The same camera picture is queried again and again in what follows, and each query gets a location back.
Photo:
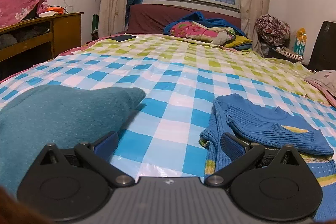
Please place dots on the pink grey garment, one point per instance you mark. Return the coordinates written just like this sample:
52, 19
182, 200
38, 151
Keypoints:
325, 82

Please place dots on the dark phone on bed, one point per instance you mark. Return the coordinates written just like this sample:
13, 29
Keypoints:
121, 38

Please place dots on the colourful bedding pile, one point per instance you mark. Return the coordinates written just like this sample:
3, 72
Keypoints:
215, 31

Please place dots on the orange object on cabinet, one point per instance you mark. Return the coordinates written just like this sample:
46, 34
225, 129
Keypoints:
57, 9

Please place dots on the brown patterned bundle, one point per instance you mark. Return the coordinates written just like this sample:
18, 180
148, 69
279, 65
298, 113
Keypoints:
272, 31

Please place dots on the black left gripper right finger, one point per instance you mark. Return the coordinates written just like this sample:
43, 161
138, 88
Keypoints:
273, 185

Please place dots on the maroon headboard cover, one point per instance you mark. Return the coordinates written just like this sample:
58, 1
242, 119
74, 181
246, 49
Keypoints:
152, 19

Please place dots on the wooden cabinet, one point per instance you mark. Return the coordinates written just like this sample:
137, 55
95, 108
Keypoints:
34, 41

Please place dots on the blue yellow bottle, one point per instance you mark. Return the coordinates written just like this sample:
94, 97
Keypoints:
300, 41

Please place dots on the blue knit sweater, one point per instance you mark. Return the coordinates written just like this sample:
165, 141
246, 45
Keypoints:
235, 116

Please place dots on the checkered plastic bed sheet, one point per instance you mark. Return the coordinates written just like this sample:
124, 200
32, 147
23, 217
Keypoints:
181, 79

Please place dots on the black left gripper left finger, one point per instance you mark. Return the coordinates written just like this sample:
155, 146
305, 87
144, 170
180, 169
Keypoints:
68, 185

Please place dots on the dark wooden furniture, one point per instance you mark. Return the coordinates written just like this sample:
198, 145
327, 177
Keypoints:
324, 51

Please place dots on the teal fleece garment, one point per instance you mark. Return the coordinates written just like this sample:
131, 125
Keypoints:
61, 115

